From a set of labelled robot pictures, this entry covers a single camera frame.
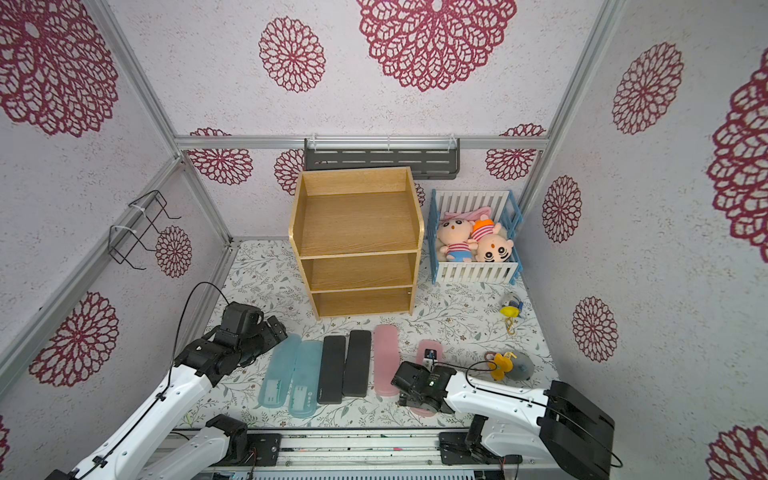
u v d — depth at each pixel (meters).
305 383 0.85
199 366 0.52
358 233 0.79
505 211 1.13
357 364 0.88
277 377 0.86
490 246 1.00
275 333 0.73
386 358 0.90
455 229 1.03
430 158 0.95
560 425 0.41
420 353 0.90
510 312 0.96
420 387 0.63
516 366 0.81
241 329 0.60
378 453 0.74
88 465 0.40
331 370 0.85
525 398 0.46
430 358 0.76
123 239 0.73
